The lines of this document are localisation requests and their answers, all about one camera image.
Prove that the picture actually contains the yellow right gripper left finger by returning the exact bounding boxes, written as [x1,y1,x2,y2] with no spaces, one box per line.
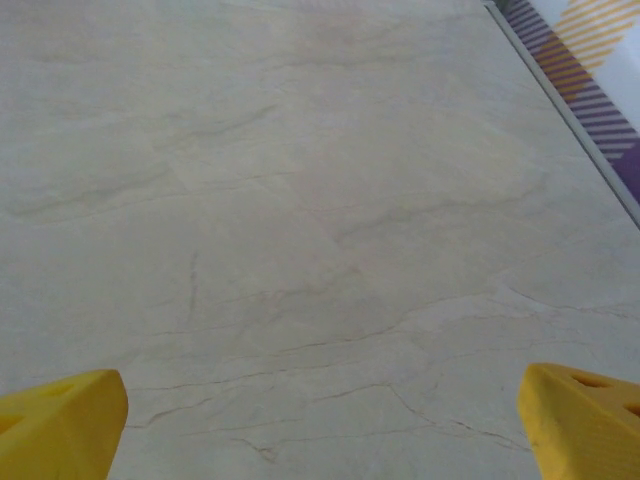
[0,368,130,480]

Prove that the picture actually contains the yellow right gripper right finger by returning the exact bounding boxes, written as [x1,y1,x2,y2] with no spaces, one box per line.
[517,362,640,480]

